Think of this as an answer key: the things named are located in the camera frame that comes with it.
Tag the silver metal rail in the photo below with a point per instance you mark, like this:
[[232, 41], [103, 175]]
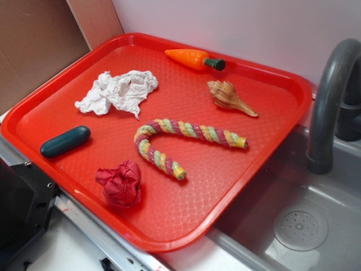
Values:
[[76, 240]]

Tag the orange plastic carrot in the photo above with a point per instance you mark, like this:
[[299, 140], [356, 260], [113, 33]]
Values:
[[196, 59]]

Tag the dark green capsule block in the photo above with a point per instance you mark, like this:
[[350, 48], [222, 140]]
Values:
[[65, 142]]

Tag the brown cardboard panel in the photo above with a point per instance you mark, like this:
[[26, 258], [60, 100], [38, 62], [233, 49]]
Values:
[[41, 38]]

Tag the grey plastic sink basin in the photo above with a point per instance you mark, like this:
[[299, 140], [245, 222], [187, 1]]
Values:
[[286, 218]]

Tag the crumpled red paper ball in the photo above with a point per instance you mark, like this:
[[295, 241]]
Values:
[[121, 185]]

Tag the brown striped seashell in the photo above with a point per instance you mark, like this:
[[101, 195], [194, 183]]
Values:
[[225, 96]]

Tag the red plastic tray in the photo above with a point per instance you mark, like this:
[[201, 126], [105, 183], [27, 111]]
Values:
[[171, 214]]

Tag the crumpled white paper towel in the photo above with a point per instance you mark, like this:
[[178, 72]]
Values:
[[124, 93]]

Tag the grey curved faucet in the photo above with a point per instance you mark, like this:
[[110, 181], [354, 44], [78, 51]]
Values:
[[337, 106]]

